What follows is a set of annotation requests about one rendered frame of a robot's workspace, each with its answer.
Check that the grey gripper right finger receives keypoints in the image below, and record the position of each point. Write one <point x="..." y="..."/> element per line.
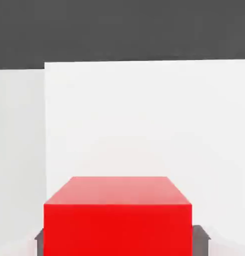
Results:
<point x="199" y="240"/>

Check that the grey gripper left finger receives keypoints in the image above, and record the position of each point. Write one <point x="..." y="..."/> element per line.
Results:
<point x="40" y="243"/>

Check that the small red cube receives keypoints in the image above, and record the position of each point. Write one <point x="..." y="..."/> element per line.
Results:
<point x="117" y="224"/>

